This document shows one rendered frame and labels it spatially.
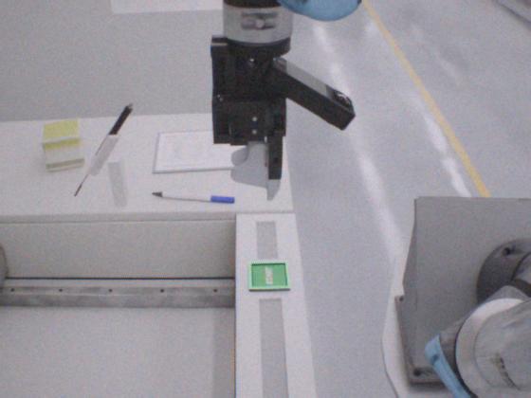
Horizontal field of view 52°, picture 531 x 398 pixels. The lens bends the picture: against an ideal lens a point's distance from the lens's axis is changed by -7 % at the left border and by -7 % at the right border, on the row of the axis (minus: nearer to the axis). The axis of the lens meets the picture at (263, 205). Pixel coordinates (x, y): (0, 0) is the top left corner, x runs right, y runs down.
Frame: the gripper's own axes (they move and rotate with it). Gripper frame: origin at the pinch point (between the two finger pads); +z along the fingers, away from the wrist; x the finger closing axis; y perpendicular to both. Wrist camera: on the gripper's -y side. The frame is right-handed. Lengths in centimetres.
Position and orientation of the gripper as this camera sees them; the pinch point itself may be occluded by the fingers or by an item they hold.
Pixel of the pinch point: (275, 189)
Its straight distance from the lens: 73.0
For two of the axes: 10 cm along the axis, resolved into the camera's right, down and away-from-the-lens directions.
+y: -10.0, 0.2, -0.3
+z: 0.0, 8.1, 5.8
